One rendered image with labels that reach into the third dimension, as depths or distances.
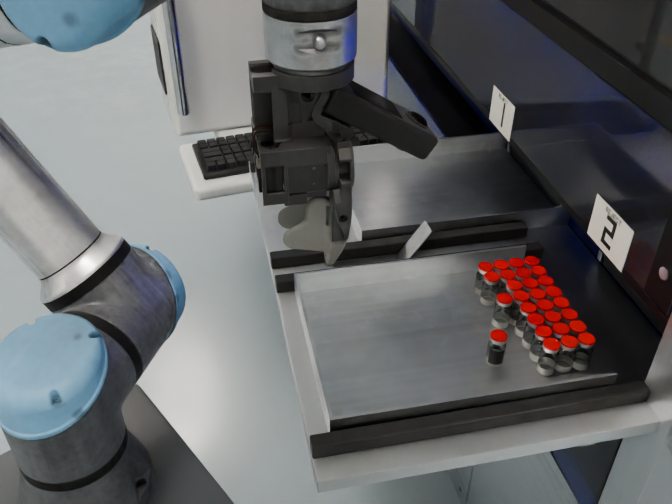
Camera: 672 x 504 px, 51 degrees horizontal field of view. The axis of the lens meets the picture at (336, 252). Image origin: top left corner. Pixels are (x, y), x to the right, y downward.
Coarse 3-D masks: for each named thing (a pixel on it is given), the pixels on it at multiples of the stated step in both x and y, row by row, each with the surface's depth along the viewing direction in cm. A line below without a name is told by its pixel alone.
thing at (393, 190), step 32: (384, 160) 128; (416, 160) 128; (448, 160) 128; (480, 160) 128; (512, 160) 128; (352, 192) 119; (384, 192) 119; (416, 192) 119; (448, 192) 119; (480, 192) 119; (512, 192) 119; (352, 224) 111; (384, 224) 111; (416, 224) 105; (448, 224) 107; (480, 224) 108; (544, 224) 111
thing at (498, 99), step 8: (496, 88) 113; (496, 96) 113; (504, 96) 110; (496, 104) 114; (512, 104) 108; (496, 112) 114; (504, 112) 111; (512, 112) 108; (496, 120) 114; (504, 120) 111; (512, 120) 108; (504, 128) 112; (504, 136) 112
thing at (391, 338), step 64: (448, 256) 99; (512, 256) 102; (320, 320) 93; (384, 320) 93; (448, 320) 93; (320, 384) 80; (384, 384) 84; (448, 384) 84; (512, 384) 84; (576, 384) 80
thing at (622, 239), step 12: (600, 204) 87; (600, 216) 87; (612, 216) 84; (588, 228) 90; (600, 228) 87; (612, 228) 85; (624, 228) 82; (612, 240) 85; (624, 240) 82; (612, 252) 85; (624, 252) 83
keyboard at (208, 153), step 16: (352, 128) 150; (192, 144) 146; (208, 144) 145; (224, 144) 144; (240, 144) 144; (352, 144) 146; (368, 144) 146; (208, 160) 139; (224, 160) 138; (240, 160) 138; (208, 176) 137; (224, 176) 138
